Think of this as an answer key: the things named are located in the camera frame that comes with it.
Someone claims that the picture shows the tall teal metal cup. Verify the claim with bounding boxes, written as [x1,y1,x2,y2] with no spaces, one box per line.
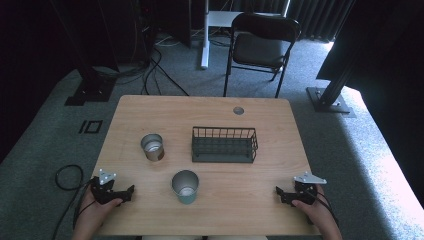
[171,169,200,205]

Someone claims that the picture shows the black metal stand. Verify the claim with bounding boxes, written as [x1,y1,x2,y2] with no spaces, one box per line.
[305,29,357,119]
[49,0,118,107]

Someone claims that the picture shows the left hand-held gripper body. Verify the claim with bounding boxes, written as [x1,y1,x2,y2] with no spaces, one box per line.
[90,168,127,205]

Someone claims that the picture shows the silver metal cup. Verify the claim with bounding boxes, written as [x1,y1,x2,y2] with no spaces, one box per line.
[140,133,166,163]

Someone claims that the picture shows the black floor cables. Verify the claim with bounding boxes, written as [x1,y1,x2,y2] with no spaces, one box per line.
[91,33,191,98]

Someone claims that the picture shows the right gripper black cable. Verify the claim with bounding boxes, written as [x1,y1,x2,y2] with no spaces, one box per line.
[308,188,340,228]

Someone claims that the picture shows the black wire basket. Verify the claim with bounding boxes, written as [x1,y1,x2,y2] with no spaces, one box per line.
[191,125,260,164]

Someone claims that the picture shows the person's right hand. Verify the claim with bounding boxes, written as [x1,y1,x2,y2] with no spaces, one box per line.
[291,184,335,232]

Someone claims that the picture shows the black folding chair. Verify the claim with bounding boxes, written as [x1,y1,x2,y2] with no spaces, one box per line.
[222,12,302,100]

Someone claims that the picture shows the person's left hand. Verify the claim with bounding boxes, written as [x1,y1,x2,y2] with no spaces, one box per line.
[77,183,124,232]

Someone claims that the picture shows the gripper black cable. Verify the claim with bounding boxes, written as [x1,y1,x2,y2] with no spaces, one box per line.
[308,188,340,228]
[50,164,101,240]

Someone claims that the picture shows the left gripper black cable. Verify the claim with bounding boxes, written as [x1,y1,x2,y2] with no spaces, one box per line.
[50,164,101,240]

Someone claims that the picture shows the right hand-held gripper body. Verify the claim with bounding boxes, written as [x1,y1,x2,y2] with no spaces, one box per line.
[283,171,328,206]

